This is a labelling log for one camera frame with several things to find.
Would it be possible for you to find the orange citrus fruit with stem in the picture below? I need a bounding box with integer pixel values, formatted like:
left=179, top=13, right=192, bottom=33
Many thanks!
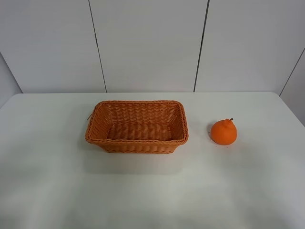
left=210, top=118, right=237, bottom=146

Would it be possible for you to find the orange woven wicker basket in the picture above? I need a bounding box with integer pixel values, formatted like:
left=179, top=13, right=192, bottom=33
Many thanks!
left=85, top=100, right=189, bottom=154

